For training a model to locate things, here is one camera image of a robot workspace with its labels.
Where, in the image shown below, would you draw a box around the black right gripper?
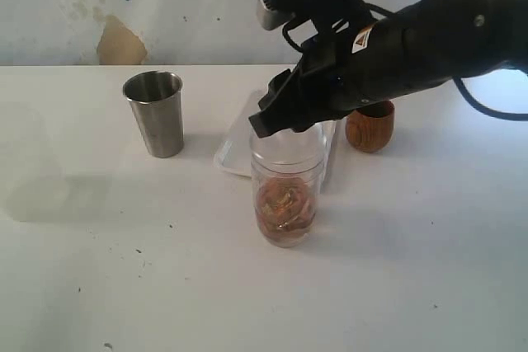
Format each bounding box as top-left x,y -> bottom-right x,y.
249,35 -> 371,138

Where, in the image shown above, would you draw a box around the clear plastic dome lid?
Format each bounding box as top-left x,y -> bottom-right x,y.
249,123 -> 328,173

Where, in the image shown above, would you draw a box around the clear plastic shaker cup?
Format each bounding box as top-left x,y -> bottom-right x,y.
250,157 -> 325,250

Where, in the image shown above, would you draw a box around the brown wooden cup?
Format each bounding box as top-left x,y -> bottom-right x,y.
345,101 -> 395,153

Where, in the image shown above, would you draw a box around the wooden blocks and coins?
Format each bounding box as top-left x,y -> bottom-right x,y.
254,177 -> 317,245

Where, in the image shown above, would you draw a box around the stainless steel cup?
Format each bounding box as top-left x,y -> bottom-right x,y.
122,71 -> 184,158

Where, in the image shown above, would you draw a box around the white rectangular tray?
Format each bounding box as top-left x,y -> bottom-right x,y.
214,90 -> 340,190

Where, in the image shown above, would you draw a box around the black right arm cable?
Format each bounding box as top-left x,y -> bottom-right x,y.
280,1 -> 528,122

